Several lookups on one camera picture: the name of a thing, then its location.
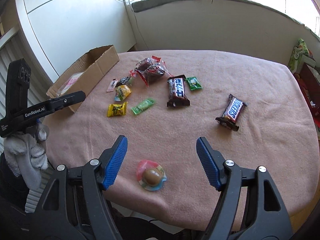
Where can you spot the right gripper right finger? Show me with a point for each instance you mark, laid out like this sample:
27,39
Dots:
265,215

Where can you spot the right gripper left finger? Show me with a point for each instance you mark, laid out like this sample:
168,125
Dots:
73,206

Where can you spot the packaged bread slice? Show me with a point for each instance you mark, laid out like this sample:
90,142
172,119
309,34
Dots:
68,84

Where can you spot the colourful jelly cup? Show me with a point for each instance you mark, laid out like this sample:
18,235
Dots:
150,175

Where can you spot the yellow candy packet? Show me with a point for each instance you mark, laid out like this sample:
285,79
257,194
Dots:
116,109

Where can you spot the pink candy packet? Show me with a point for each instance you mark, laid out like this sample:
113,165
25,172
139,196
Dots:
112,85

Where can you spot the green candy packet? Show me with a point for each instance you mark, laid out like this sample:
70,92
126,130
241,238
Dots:
143,106
193,83

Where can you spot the round jelly cup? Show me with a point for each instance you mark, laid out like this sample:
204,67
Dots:
122,92

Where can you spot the black white candy packet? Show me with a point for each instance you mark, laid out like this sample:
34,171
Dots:
125,81

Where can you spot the brown Chinese Snickers bar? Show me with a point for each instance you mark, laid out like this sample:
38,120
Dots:
177,96

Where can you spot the red clear date bag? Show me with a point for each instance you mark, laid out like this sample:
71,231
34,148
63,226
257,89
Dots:
146,63
154,73

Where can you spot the white gloved left hand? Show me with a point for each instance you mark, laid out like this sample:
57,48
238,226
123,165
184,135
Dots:
25,155

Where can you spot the brown cardboard box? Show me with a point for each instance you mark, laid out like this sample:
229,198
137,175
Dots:
95,64

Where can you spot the pink table cloth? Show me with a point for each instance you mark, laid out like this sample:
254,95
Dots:
276,130

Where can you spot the white cabinet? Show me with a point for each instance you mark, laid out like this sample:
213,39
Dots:
58,32

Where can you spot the red box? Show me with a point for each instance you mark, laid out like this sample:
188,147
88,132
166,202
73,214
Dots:
308,81

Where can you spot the green snack bag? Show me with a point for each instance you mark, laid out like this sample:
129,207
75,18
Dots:
298,52

